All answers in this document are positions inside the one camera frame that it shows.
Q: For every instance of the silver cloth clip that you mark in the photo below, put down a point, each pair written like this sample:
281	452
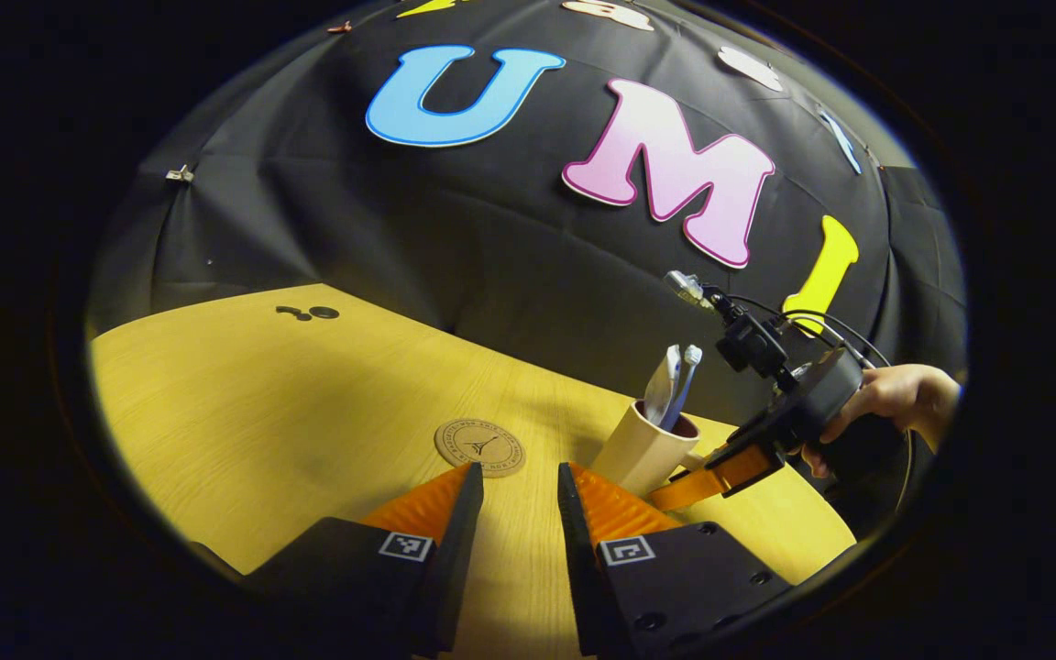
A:
180	173

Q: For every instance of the white toothbrush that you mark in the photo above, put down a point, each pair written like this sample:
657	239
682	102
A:
686	371

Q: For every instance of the round wooden coaster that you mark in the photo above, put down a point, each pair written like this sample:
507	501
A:
479	447

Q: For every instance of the beige cup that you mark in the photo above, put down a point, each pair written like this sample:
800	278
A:
633	454

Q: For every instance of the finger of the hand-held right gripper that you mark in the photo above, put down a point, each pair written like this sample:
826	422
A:
711	477

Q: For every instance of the copper cloth clip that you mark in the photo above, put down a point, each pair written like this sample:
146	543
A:
338	27

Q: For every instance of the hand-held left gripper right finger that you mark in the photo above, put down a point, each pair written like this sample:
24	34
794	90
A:
583	587

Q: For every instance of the white toothpaste tube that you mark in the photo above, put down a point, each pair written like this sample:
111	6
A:
661	390

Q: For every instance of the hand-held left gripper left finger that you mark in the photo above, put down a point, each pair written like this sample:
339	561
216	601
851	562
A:
455	559

